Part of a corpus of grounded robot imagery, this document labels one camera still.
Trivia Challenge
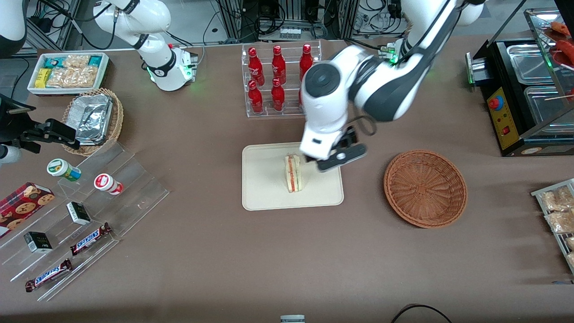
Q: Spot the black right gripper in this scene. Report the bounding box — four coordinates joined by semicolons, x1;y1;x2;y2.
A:
0;94;81;154

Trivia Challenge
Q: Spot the triangle sandwich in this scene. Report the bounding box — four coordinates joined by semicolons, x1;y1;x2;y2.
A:
284;153;304;194

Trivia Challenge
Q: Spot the light wicker basket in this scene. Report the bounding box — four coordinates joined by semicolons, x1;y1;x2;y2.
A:
62;87;125;157

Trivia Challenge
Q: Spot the cream rectangular tray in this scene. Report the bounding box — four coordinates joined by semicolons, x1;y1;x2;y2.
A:
242;142;345;212

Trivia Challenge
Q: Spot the brown wicker basket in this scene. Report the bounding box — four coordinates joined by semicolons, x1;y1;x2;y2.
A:
383;149;468;229

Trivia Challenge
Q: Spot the foil wrapped pack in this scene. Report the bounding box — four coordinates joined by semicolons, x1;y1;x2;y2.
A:
75;118;109;146
70;94;113;131

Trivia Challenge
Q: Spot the white snack bin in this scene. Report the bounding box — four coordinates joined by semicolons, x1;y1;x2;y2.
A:
27;52;110;96

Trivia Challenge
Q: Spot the red tartan cookie box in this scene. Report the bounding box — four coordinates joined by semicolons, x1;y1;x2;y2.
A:
0;181;56;239

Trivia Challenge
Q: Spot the clear acrylic bottle rack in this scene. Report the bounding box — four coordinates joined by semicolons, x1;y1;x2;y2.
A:
241;40;323;118

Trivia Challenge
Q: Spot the red lid yogurt cup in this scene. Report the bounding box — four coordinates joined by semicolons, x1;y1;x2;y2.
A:
93;173;124;196

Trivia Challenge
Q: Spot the small black carton box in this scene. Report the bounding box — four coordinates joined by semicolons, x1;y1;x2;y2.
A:
23;231;53;254
66;201;92;226

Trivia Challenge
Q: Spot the red cola bottle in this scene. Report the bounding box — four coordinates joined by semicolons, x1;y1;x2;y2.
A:
248;80;264;114
299;44;314;81
271;45;287;84
271;78;286;112
248;47;265;87

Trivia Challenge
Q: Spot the clear acrylic stepped display stand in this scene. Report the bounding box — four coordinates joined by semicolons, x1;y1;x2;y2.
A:
0;142;170;302

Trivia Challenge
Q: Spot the Snickers chocolate bar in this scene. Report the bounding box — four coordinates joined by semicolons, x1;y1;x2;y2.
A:
25;258;74;293
70;223;113;257

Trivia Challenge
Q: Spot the black food warmer machine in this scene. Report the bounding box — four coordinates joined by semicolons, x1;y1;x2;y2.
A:
465;8;574;158

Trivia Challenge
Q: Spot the steel food pan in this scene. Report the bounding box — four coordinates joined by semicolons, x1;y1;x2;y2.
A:
506;44;555;86
523;85;574;125

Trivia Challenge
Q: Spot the red sausage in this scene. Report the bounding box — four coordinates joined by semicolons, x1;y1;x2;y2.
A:
550;21;574;37
556;39;574;69

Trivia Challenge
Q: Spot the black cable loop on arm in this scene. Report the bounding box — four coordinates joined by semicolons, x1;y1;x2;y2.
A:
353;115;378;138

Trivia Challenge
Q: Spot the black cable on table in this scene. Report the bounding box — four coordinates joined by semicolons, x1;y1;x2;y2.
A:
390;304;454;323

